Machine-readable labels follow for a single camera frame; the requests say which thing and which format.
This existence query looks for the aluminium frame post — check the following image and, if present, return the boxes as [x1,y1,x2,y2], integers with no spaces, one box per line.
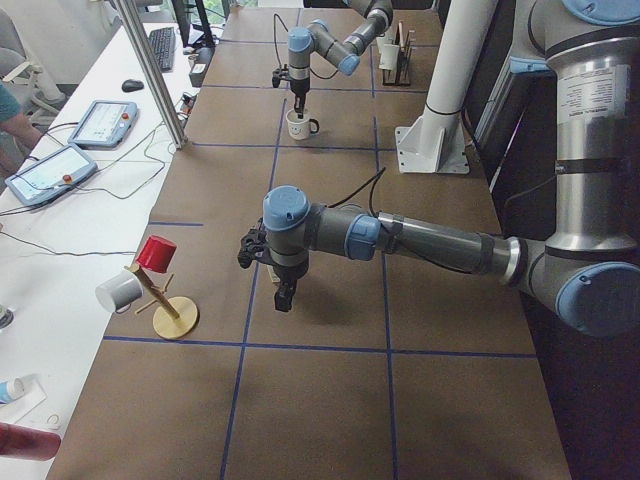
[114,0,187,150]

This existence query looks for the red bottle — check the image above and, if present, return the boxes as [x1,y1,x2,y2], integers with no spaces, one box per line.
[1,423,61,461]

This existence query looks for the wooden mug tree stand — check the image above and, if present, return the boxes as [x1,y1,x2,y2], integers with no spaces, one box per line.
[127,262,199,340]

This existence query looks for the lower teach pendant tablet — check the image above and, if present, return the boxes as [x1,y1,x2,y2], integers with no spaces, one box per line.
[5,145,98,206]

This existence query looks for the black wire mug rack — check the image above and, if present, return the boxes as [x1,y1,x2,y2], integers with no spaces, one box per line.
[377,21,415,87]

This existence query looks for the black keyboard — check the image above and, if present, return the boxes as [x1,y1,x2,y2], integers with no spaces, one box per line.
[148,27,176,72]

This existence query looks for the red cup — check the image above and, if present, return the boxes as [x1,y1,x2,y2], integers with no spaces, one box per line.
[136,235,177,273]

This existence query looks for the upper teach pendant tablet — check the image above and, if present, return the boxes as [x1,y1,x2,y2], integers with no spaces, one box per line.
[68,100,138,150]

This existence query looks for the white blue tube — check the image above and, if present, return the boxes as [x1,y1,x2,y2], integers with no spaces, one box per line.
[0,378,25,405]

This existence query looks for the teach pendant tablet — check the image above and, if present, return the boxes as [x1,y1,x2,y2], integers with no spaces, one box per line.
[5,145,98,206]
[68,100,138,150]

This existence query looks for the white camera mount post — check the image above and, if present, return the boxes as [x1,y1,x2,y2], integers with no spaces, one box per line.
[395,1,515,175]

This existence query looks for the white smiley face mug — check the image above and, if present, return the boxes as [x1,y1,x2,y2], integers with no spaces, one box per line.
[286,109,320,141]

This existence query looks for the black computer mouse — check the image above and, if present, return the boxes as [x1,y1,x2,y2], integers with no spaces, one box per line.
[121,79,144,93]

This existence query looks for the white cup on tree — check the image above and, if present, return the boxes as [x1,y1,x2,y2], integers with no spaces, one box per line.
[95,270,143,313]

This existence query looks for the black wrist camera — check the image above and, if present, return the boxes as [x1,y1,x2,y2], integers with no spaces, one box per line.
[237,227,266,269]

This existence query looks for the white ribbed mug right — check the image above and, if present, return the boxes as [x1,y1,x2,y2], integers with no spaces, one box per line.
[378,43,400,71]

